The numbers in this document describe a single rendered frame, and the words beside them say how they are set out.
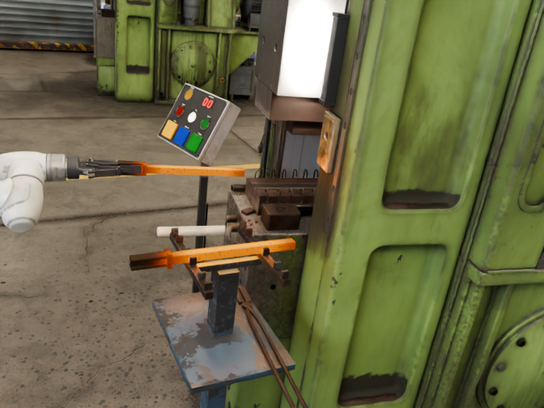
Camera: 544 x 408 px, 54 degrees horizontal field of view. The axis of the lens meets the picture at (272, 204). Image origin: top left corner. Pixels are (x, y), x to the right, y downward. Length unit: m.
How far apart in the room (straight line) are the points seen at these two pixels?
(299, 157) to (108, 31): 5.01
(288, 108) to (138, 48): 5.08
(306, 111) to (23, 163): 0.92
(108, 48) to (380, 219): 5.69
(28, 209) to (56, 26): 8.15
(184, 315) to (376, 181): 0.69
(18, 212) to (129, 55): 5.22
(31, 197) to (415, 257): 1.21
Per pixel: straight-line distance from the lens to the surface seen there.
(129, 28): 6.77
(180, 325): 1.63
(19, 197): 1.74
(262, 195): 1.93
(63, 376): 2.64
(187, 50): 6.77
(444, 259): 1.84
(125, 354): 2.72
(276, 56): 1.78
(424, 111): 1.64
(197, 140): 2.33
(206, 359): 1.52
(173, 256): 1.42
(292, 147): 2.18
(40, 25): 9.77
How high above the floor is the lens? 1.75
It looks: 24 degrees down
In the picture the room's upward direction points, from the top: 7 degrees clockwise
